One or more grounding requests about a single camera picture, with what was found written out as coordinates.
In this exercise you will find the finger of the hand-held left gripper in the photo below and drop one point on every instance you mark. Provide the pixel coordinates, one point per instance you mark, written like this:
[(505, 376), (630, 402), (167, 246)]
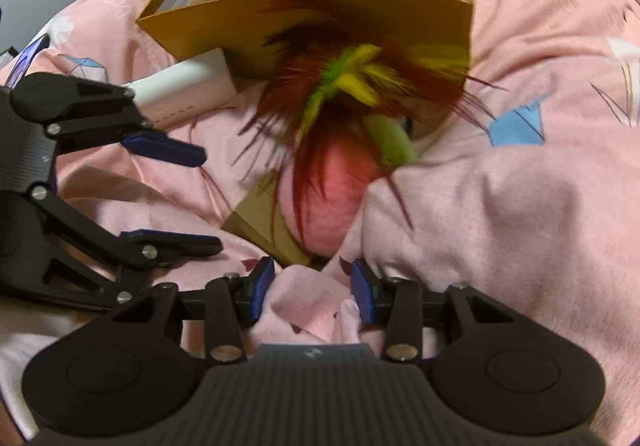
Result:
[(165, 150), (170, 242)]

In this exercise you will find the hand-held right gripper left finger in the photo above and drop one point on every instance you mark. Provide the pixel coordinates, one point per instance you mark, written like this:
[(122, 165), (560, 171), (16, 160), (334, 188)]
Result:
[(262, 288)]

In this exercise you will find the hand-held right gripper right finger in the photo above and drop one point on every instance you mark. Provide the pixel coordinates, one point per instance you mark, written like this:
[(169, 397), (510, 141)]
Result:
[(362, 296)]

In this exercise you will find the long white box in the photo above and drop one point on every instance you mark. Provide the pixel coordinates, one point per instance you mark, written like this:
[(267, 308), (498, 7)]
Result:
[(185, 86)]

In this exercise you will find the pink plush with green leaf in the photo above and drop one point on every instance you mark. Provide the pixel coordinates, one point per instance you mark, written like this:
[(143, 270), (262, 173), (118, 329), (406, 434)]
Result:
[(330, 196)]

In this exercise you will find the orange cardboard box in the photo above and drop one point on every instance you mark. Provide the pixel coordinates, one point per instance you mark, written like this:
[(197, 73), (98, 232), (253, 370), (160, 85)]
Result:
[(210, 26)]

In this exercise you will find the red yellow green feather shuttlecock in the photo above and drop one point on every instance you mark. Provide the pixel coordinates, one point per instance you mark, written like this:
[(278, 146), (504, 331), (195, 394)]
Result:
[(350, 76)]

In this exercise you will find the small brown cardboard box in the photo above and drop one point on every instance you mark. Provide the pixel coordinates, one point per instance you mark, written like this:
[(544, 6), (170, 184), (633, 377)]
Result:
[(260, 221)]

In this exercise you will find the black smartphone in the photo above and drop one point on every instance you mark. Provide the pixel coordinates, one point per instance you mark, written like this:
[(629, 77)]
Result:
[(27, 59)]

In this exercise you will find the pink printed blanket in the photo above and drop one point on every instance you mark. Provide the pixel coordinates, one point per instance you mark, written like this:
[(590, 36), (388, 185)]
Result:
[(525, 226)]

